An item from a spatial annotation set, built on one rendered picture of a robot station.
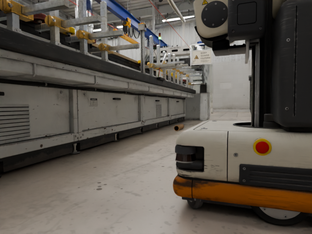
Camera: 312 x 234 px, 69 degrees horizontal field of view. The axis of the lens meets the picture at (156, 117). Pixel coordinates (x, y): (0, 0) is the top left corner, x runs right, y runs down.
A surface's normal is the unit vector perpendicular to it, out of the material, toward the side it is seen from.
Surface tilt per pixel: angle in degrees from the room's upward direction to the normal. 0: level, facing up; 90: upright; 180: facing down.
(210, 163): 90
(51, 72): 90
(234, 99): 90
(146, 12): 90
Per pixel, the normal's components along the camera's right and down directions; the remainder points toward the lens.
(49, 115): 0.94, 0.01
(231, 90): -0.34, 0.05
